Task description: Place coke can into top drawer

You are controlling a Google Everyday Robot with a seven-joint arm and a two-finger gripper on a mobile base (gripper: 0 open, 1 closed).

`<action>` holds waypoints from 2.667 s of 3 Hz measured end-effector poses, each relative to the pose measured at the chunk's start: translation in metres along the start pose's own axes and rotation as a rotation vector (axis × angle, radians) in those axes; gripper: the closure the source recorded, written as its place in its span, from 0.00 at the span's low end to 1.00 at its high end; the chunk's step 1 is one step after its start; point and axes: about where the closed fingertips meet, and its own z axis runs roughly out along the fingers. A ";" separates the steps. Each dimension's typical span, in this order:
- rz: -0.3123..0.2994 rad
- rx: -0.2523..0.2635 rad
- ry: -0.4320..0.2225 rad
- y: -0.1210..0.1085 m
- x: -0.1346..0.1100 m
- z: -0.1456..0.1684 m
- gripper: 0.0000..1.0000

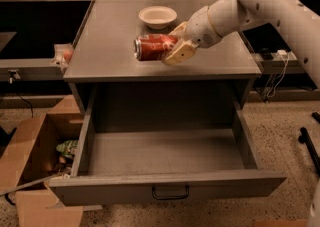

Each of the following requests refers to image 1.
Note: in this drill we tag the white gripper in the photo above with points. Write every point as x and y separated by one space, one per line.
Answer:
201 28

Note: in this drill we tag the red coke can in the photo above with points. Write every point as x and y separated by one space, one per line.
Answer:
153 47

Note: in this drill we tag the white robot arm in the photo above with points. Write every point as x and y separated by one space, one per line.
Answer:
298 26

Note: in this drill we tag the grey drawer cabinet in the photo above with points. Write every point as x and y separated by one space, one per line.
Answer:
117 51

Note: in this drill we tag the open grey top drawer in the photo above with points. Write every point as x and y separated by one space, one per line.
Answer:
123 154

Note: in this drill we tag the white bowl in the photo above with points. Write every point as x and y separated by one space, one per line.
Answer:
157 17

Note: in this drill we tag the power strip with plugs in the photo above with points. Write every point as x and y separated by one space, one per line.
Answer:
280 55

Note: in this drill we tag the green snack bag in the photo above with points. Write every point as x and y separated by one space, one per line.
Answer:
68 148

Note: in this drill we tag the black chair leg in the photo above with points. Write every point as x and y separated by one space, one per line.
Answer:
305 138

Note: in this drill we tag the brown cardboard box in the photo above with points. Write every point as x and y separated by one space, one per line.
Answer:
31 157

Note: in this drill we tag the black drawer handle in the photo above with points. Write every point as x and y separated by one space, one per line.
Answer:
170 193

